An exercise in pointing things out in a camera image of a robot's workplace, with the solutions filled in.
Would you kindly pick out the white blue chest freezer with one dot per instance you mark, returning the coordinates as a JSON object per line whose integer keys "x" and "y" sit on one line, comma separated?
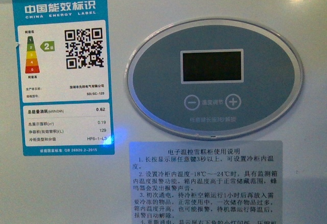
{"x": 97, "y": 188}

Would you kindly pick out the oval temperature control panel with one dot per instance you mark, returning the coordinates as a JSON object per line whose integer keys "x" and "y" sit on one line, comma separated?
{"x": 214, "y": 78}

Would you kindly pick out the grey instruction sticker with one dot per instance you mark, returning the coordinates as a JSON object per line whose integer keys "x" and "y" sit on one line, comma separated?
{"x": 206, "y": 182}

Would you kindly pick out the China energy label sticker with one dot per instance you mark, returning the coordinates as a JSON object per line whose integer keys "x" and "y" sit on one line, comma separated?
{"x": 64, "y": 77}

